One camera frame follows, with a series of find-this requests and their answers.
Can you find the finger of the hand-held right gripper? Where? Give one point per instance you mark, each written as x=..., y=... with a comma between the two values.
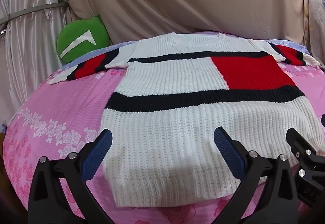
x=295, y=137

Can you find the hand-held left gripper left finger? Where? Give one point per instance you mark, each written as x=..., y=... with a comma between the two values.
x=97, y=155

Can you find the white red black knit sweater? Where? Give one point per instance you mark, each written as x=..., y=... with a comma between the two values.
x=177, y=125

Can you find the green round cushion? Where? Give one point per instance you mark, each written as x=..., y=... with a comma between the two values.
x=86, y=26

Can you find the pink floral bed sheet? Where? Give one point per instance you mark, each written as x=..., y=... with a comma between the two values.
x=63, y=102

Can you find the pale floral fabric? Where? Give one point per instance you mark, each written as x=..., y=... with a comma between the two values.
x=313, y=23

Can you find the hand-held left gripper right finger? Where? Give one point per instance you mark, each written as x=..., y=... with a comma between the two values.
x=226, y=150

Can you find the silvery white satin curtain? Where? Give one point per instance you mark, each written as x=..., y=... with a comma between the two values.
x=25, y=44

